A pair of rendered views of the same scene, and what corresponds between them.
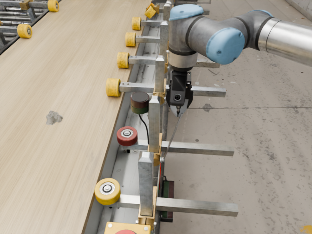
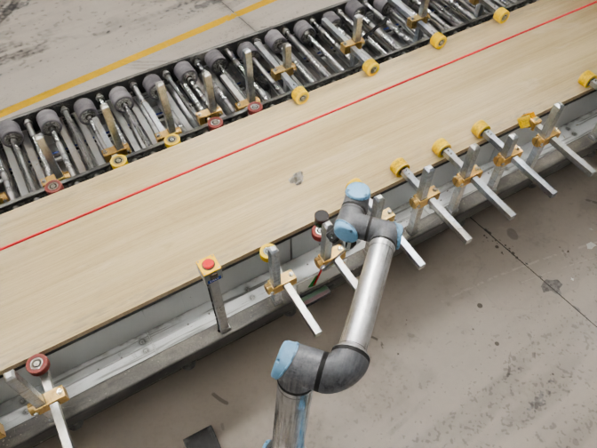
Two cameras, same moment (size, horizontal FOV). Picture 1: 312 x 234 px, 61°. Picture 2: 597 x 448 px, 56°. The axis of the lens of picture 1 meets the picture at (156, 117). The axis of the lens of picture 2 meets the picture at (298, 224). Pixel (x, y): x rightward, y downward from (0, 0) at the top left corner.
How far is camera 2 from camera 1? 1.65 m
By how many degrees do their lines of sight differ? 39
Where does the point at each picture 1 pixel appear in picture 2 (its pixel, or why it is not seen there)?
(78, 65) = (368, 141)
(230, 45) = (343, 232)
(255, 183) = (473, 399)
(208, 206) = (306, 315)
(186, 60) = not seen: hidden behind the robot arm
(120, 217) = not seen: hidden behind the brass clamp
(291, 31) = (371, 253)
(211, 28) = (344, 214)
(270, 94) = not seen: outside the picture
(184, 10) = (349, 190)
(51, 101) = (311, 163)
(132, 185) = (313, 269)
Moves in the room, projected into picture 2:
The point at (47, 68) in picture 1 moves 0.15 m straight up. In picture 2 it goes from (343, 126) to (346, 104)
